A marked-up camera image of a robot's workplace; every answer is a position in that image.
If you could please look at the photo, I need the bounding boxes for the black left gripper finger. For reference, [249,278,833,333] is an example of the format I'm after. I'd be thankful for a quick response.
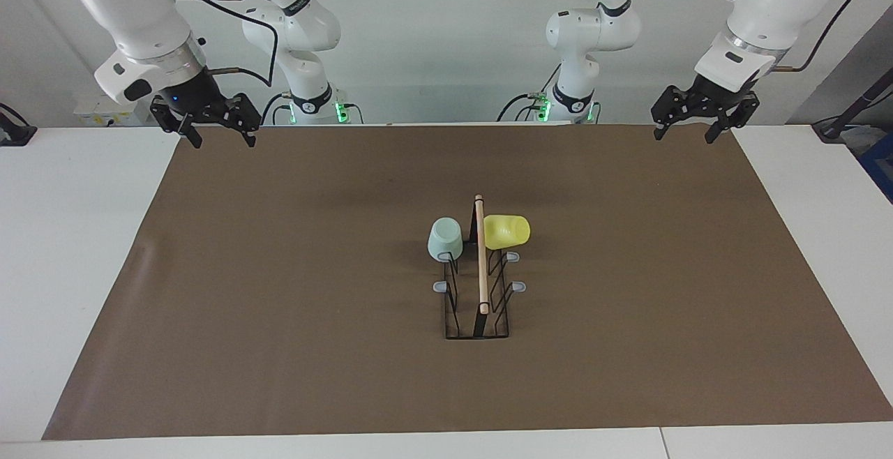
[651,86,691,142]
[705,93,760,144]

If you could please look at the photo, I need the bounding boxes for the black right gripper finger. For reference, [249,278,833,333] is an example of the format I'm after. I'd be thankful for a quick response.
[150,100,203,149]
[220,93,260,147]

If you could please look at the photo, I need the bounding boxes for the yellow plastic cup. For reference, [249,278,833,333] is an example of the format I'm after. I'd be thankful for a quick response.
[483,215,531,250]

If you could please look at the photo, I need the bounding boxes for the pale green plastic cup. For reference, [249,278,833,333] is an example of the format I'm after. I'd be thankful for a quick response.
[427,217,463,262]

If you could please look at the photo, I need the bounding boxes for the white power strip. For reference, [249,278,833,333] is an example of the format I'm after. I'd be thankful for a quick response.
[73,91,158,127]

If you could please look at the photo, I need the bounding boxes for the black angled stand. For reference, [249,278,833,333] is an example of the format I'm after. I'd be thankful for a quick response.
[813,67,893,142]

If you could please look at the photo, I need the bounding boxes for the blue box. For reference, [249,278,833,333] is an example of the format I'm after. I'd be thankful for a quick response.
[857,130,893,203]

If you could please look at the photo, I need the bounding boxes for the small black table clamp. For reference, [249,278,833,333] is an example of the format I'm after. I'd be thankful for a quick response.
[0,102,37,147]

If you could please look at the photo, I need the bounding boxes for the brown table mat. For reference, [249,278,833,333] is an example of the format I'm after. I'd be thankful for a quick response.
[42,124,893,441]

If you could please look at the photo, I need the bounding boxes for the black right base cables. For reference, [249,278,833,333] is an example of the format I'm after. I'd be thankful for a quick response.
[260,91,363,126]

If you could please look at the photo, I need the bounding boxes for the black base cables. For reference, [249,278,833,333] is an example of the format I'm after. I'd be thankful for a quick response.
[497,65,562,123]
[260,91,363,126]

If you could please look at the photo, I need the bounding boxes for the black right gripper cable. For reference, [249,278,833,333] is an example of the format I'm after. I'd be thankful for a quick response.
[159,0,280,90]

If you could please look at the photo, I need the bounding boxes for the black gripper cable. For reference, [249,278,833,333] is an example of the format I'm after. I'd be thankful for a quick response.
[159,0,280,90]
[774,0,867,73]

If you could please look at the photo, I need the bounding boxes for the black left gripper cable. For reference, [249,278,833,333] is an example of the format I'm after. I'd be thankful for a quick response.
[774,0,867,73]

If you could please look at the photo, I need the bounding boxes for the black left base cables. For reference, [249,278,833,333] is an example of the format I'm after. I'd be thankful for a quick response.
[497,65,562,123]

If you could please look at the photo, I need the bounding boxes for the black wire cup rack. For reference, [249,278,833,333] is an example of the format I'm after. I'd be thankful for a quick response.
[433,194,527,340]

